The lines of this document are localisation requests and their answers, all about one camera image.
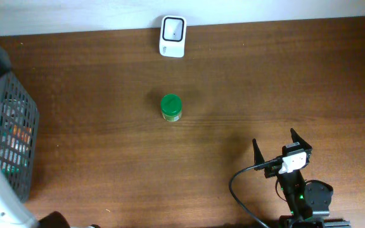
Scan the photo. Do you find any grey mesh basket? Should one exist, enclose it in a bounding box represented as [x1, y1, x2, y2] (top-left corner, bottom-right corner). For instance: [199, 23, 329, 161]
[0, 72, 39, 203]

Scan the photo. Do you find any green lidded jar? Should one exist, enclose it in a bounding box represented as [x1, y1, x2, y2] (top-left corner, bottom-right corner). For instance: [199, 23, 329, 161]
[160, 94, 182, 122]

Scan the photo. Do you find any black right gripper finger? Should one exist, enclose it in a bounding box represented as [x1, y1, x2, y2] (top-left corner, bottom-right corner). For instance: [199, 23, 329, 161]
[252, 139, 265, 165]
[290, 128, 308, 149]

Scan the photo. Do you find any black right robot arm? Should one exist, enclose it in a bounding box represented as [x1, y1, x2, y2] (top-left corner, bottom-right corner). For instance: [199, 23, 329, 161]
[252, 129, 351, 228]

